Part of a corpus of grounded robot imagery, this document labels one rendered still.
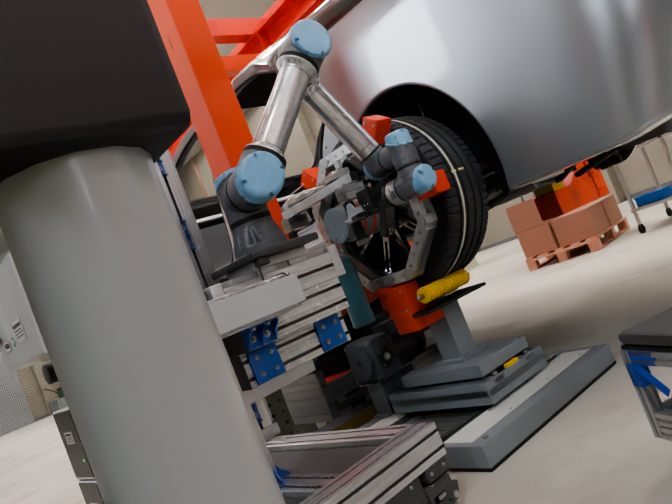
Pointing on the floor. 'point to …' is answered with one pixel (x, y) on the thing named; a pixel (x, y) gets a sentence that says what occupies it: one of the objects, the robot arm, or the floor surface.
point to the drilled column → (281, 413)
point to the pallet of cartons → (565, 230)
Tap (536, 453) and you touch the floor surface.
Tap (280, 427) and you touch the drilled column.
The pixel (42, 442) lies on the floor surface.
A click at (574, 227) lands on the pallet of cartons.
